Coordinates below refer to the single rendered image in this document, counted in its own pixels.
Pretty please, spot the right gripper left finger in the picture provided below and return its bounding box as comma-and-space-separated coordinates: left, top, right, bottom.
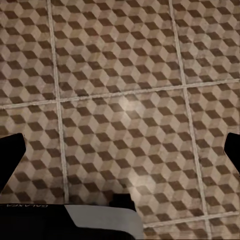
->
0, 133, 26, 193

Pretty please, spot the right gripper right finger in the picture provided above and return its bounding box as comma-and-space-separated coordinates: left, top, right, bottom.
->
224, 132, 240, 172

